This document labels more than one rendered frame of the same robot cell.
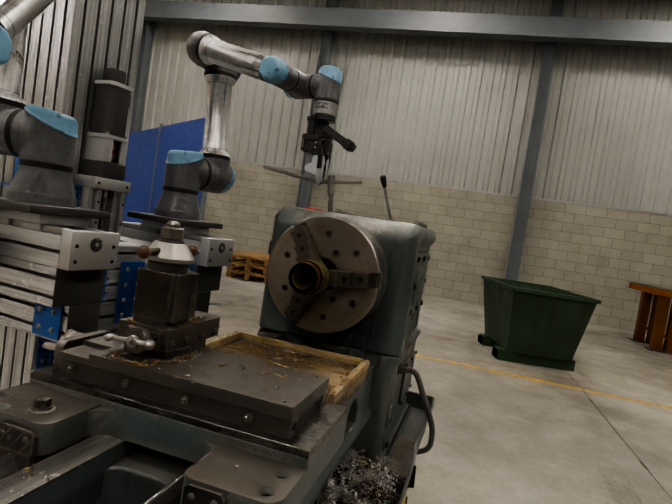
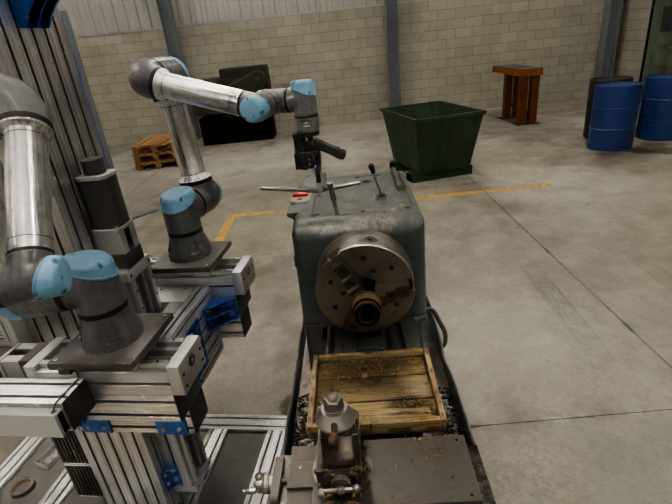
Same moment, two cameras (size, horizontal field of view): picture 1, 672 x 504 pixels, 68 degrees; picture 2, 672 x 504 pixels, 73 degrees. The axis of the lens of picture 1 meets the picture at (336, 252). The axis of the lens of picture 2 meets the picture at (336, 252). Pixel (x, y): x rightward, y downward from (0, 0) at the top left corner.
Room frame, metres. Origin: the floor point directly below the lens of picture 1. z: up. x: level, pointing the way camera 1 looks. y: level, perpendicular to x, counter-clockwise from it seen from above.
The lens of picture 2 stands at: (0.12, 0.38, 1.80)
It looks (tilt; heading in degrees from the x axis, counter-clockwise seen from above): 25 degrees down; 347
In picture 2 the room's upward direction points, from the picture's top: 6 degrees counter-clockwise
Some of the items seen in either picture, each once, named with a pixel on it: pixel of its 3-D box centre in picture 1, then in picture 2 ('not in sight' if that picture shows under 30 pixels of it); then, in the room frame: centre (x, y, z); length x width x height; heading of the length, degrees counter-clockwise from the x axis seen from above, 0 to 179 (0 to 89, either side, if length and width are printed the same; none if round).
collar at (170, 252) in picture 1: (169, 251); (334, 413); (0.80, 0.26, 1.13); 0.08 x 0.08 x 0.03
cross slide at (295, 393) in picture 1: (186, 373); (372, 478); (0.78, 0.21, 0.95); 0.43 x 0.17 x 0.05; 74
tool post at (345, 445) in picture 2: (169, 291); (340, 435); (0.80, 0.26, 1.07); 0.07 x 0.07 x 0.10; 74
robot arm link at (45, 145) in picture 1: (47, 135); (90, 280); (1.24, 0.75, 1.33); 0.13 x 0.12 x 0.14; 89
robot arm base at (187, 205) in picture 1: (178, 203); (188, 241); (1.69, 0.55, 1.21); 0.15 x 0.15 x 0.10
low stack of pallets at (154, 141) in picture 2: (259, 266); (164, 149); (9.54, 1.41, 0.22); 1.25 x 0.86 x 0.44; 169
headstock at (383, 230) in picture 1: (355, 273); (356, 239); (1.76, -0.08, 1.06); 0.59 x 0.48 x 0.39; 164
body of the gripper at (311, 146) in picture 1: (319, 136); (308, 149); (1.59, 0.11, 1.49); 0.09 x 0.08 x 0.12; 74
